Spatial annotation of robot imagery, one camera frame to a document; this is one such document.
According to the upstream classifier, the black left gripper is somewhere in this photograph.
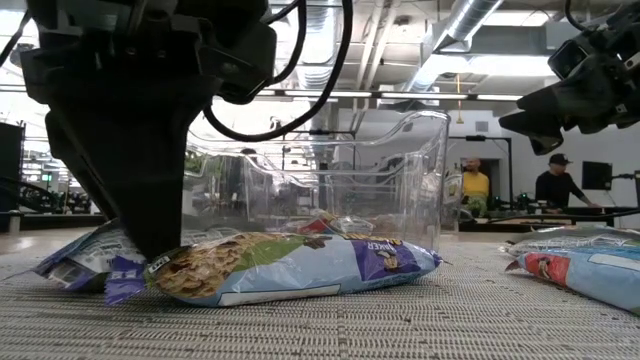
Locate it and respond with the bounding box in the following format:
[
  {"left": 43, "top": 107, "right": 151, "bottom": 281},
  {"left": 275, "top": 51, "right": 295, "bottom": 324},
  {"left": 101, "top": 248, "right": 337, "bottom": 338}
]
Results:
[{"left": 19, "top": 0, "right": 271, "bottom": 262}]

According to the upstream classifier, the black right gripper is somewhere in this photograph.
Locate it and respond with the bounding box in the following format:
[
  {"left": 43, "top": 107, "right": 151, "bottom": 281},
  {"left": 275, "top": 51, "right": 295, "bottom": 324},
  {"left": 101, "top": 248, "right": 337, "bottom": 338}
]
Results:
[{"left": 498, "top": 2, "right": 640, "bottom": 157}]

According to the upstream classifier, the blue purple Quaker granola bar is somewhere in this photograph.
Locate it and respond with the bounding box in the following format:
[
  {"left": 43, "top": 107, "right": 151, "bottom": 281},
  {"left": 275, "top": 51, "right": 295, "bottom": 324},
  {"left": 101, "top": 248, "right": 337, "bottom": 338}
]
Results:
[{"left": 104, "top": 232, "right": 445, "bottom": 308}]

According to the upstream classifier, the red granola bar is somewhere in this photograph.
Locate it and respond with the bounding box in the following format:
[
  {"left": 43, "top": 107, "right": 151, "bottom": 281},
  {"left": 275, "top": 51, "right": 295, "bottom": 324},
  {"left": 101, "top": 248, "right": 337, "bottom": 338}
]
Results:
[{"left": 294, "top": 210, "right": 376, "bottom": 236}]

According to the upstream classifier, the person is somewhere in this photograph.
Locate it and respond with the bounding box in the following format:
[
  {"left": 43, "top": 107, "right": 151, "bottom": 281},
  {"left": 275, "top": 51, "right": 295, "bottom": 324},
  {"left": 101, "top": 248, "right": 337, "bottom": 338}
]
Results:
[
  {"left": 462, "top": 157, "right": 491, "bottom": 216},
  {"left": 534, "top": 153, "right": 601, "bottom": 214}
]

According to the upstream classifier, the black monitor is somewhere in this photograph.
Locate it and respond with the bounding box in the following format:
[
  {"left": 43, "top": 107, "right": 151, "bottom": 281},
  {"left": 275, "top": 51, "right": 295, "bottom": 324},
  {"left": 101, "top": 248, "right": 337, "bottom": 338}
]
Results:
[{"left": 581, "top": 160, "right": 614, "bottom": 192}]

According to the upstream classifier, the green plant in white pot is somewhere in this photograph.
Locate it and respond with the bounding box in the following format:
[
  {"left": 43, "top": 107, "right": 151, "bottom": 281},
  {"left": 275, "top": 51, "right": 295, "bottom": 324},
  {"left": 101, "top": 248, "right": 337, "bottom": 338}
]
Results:
[{"left": 183, "top": 149, "right": 224, "bottom": 179}]

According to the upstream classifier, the black cabinet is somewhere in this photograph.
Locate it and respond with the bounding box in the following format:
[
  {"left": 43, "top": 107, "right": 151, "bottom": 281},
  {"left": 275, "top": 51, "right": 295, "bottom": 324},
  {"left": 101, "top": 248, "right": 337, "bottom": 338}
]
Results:
[{"left": 0, "top": 121, "right": 26, "bottom": 234}]

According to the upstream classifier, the black workbench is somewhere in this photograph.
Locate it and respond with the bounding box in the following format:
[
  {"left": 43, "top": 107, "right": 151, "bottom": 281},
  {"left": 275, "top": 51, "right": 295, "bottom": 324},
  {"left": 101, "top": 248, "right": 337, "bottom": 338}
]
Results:
[{"left": 459, "top": 205, "right": 640, "bottom": 230}]

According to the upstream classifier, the overhead LED light strip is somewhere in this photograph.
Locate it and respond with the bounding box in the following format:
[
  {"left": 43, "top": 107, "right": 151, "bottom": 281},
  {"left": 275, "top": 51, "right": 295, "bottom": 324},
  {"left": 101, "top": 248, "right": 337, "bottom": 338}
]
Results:
[{"left": 249, "top": 89, "right": 524, "bottom": 103}]

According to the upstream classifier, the clear plastic bin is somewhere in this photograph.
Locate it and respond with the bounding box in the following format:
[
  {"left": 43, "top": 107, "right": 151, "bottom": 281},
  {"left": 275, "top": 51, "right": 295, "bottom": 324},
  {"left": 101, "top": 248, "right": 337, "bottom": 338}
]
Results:
[
  {"left": 239, "top": 149, "right": 465, "bottom": 234},
  {"left": 180, "top": 109, "right": 451, "bottom": 254}
]

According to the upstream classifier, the grey woven placemat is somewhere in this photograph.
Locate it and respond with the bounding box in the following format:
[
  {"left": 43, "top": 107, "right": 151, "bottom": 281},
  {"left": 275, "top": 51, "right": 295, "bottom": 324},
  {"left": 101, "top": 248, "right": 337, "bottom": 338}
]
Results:
[{"left": 0, "top": 239, "right": 640, "bottom": 360}]

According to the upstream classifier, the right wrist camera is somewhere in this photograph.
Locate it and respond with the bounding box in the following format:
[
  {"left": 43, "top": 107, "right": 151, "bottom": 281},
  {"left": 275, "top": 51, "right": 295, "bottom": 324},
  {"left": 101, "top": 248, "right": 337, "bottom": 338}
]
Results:
[{"left": 546, "top": 38, "right": 594, "bottom": 81}]

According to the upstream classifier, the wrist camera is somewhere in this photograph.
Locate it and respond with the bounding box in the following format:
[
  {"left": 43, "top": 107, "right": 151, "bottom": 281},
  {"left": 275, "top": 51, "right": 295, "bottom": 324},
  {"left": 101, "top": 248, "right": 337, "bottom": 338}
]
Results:
[
  {"left": 546, "top": 38, "right": 594, "bottom": 81},
  {"left": 199, "top": 19, "right": 279, "bottom": 106}
]

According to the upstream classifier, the black door frame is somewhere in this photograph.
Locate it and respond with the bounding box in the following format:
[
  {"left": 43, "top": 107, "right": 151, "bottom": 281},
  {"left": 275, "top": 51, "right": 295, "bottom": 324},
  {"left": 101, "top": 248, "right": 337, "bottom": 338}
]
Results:
[{"left": 448, "top": 133, "right": 514, "bottom": 209}]

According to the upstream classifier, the yellow hanging cord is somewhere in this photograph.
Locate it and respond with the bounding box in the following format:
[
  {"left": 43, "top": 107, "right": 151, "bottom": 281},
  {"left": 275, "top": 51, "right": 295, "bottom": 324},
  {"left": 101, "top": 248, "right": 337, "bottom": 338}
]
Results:
[{"left": 453, "top": 73, "right": 466, "bottom": 125}]

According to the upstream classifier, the smooth silver ventilation duct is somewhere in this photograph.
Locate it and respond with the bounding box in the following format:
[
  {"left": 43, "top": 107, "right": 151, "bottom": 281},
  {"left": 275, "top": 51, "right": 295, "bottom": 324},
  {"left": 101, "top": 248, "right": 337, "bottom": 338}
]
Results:
[{"left": 404, "top": 0, "right": 504, "bottom": 94}]

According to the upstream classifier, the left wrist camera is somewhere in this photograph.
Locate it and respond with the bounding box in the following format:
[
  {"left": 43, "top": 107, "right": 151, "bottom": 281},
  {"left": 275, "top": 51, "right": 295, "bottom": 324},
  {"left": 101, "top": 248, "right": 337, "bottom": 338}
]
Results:
[{"left": 199, "top": 19, "right": 279, "bottom": 106}]

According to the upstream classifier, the ribbed silver ventilation duct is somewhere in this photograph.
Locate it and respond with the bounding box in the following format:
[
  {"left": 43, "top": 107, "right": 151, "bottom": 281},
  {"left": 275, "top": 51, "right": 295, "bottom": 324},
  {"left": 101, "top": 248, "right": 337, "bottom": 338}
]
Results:
[{"left": 294, "top": 0, "right": 347, "bottom": 146}]

